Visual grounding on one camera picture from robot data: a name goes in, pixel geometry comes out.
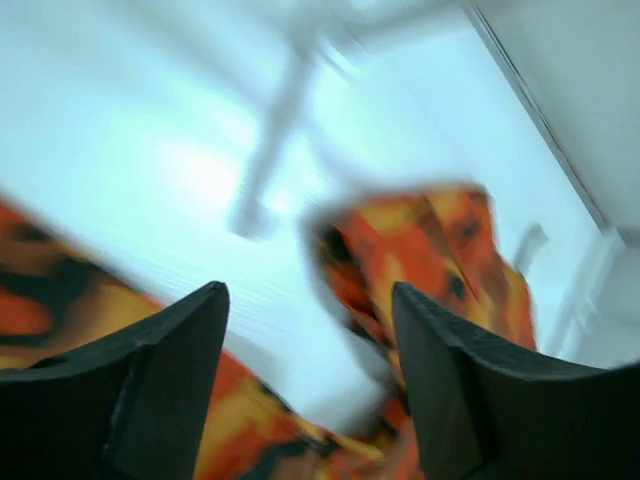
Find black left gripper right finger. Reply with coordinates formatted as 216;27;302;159
392;283;639;479

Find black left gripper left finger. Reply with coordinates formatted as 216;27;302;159
1;282;230;479

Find orange camouflage trousers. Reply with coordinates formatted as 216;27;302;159
1;184;535;479

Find white clothes rack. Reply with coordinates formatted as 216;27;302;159
232;1;405;238

